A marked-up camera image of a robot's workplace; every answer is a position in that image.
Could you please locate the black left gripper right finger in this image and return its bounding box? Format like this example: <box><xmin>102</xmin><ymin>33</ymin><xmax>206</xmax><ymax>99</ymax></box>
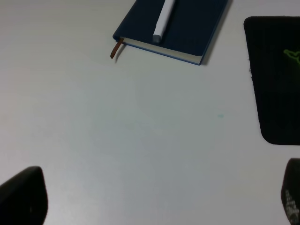
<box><xmin>281</xmin><ymin>158</ymin><xmax>300</xmax><ymax>225</ymax></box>

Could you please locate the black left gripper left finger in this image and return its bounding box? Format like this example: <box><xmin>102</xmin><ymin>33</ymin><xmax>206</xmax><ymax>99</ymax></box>
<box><xmin>0</xmin><ymin>166</ymin><xmax>48</xmax><ymax>225</ymax></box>

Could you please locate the dark blue notebook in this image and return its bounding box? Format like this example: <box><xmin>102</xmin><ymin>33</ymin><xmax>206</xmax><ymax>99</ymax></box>
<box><xmin>110</xmin><ymin>0</ymin><xmax>228</xmax><ymax>65</ymax></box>

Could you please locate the black green Razer mouse pad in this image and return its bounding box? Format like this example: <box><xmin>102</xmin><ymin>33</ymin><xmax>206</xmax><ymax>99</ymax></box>
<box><xmin>244</xmin><ymin>16</ymin><xmax>300</xmax><ymax>145</ymax></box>

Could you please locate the white pen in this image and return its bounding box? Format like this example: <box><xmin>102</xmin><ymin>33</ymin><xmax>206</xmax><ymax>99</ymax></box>
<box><xmin>152</xmin><ymin>0</ymin><xmax>175</xmax><ymax>44</ymax></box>

